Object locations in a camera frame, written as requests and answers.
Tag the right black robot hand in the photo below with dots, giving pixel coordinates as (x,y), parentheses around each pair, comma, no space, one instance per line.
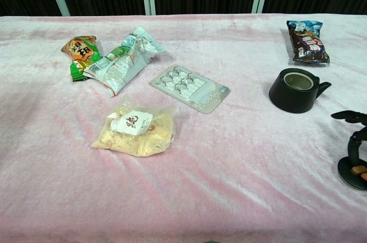
(355,145)

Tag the black round base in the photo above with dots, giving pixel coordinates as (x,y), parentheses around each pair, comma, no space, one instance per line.
(345,171)

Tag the brown blue snack bag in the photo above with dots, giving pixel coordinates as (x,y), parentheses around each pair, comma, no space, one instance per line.
(308,43)

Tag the pink plush tablecloth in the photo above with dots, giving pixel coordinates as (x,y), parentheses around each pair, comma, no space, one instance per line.
(215,174)

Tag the blister pack of hooks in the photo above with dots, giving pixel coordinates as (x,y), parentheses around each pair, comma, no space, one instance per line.
(189,88)

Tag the clear bag yellow food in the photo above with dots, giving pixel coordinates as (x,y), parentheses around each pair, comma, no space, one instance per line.
(132,137)

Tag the white green snack bag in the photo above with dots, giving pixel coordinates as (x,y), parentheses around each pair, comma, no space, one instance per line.
(123,65)

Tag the orange green snack bag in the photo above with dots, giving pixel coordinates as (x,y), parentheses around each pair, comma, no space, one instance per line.
(80,51)

